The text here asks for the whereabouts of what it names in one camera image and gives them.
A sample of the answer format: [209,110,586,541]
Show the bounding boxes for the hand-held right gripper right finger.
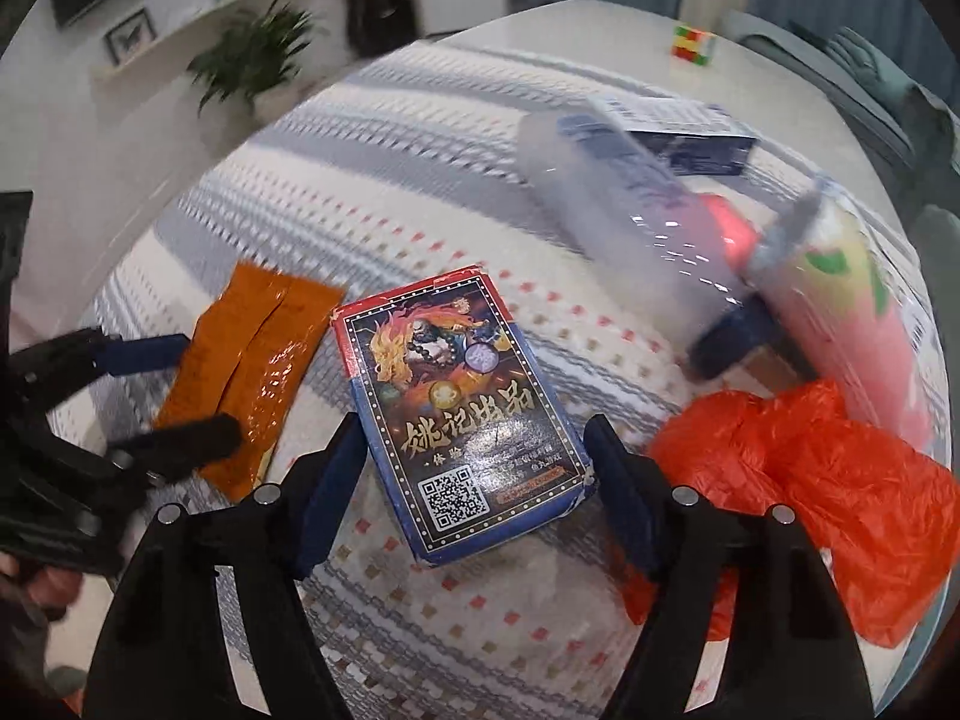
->
[583,412,877,720]

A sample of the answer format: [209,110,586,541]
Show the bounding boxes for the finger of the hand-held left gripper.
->
[11,328,190,392]
[96,412,244,490]

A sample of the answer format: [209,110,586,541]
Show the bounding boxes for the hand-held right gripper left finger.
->
[81,411,366,720]

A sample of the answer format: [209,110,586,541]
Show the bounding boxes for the orange-brown foil packet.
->
[154,261,346,502]

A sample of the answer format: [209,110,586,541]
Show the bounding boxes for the printed playing card box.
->
[331,264,599,569]

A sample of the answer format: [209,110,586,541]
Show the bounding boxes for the red plastic bag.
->
[622,379,960,647]

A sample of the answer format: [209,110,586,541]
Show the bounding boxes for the pink green plastic package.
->
[750,172,935,452]

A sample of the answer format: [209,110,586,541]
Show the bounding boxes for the clear plastic bottle blue label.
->
[517,109,775,383]

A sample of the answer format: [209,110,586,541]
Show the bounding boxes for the blue and white carton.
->
[585,94,758,178]

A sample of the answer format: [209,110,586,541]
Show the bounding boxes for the person's left hand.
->
[0,551,85,620]

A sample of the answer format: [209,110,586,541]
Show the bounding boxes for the striped woven table cloth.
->
[45,37,938,720]

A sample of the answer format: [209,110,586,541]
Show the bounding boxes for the red round object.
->
[694,195,760,265]

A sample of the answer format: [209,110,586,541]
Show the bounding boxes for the green potted plant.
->
[187,0,317,121]

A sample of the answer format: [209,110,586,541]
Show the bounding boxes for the black framed butterfly picture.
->
[103,6,157,58]

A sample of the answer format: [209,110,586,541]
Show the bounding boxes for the black guitar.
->
[341,0,415,55]

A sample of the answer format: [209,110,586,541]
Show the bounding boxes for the colourful puzzle cube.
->
[671,25,718,69]

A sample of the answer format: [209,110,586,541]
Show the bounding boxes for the white wall shelf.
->
[90,0,316,85]

